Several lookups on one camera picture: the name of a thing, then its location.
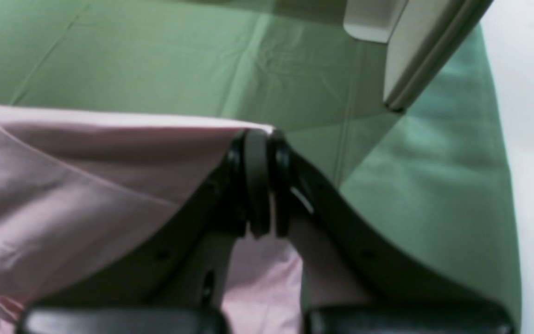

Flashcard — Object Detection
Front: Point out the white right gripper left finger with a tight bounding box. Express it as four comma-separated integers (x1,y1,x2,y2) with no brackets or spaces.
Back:
15,130,261,334

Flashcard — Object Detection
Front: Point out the pink t-shirt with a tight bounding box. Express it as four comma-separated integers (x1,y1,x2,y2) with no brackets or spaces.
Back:
0,100,305,334

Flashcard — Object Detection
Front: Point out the grey-green table cloth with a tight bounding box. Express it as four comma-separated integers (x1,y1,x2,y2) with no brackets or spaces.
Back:
0,0,521,326

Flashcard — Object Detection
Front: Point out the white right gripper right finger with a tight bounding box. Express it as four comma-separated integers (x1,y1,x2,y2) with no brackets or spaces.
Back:
266,132,516,334

